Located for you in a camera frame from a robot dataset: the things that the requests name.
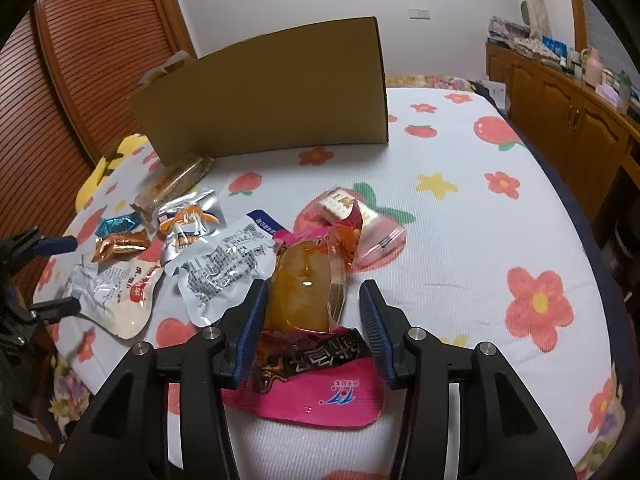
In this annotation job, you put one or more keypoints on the brown cardboard box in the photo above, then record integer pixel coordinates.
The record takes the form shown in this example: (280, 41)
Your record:
(260, 95)

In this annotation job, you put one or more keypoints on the large silver snack packet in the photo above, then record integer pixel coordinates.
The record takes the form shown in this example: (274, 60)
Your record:
(220, 266)

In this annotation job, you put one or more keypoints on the white paper card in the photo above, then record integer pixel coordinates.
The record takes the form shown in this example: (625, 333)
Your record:
(497, 93)

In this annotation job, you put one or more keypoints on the pink bottle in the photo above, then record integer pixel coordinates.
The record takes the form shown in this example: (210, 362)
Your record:
(594, 67)

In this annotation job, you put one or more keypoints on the copper foil candy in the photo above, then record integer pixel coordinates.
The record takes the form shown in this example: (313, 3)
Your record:
(122, 245)

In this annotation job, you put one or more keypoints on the pink chicken snack packet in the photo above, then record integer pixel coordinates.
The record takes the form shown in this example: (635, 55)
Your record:
(320, 400)

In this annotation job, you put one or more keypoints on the pink clear snack packet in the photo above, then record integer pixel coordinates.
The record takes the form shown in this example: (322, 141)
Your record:
(381, 240)

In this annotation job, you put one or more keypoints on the wooden cabinet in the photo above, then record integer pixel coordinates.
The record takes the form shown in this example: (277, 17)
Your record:
(560, 105)

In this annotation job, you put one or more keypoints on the blue foil candy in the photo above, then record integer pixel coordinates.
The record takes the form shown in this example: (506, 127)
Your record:
(117, 222)

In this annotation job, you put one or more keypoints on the yellow cushion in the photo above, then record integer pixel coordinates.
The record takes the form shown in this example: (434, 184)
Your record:
(110, 160)

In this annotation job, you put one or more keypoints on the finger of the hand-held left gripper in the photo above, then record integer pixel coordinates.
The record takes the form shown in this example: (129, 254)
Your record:
(57, 307)
(56, 245)

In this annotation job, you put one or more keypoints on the wooden louvered wardrobe door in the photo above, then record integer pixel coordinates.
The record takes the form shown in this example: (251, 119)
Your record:
(75, 60)

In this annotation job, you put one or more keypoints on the pile of small boxes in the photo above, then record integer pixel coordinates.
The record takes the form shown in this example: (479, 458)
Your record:
(530, 42)

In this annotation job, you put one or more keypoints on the floral bed sheet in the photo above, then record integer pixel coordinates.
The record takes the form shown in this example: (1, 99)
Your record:
(450, 210)

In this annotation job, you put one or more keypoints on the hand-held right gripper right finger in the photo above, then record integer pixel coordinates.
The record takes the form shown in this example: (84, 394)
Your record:
(372, 325)

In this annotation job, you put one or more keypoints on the white snack packet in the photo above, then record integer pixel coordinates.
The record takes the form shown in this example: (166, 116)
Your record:
(125, 306)

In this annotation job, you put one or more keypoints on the white wall switch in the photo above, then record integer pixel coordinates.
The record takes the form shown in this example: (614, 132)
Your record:
(418, 13)

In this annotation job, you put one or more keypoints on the clear wrapped cake packet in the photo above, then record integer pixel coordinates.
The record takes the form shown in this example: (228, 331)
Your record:
(172, 180)

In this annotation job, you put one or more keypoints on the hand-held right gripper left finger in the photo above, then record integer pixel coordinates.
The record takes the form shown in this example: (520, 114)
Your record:
(252, 321)

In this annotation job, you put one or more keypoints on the silver and orange snack packet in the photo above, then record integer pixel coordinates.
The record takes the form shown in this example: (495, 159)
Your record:
(187, 220)

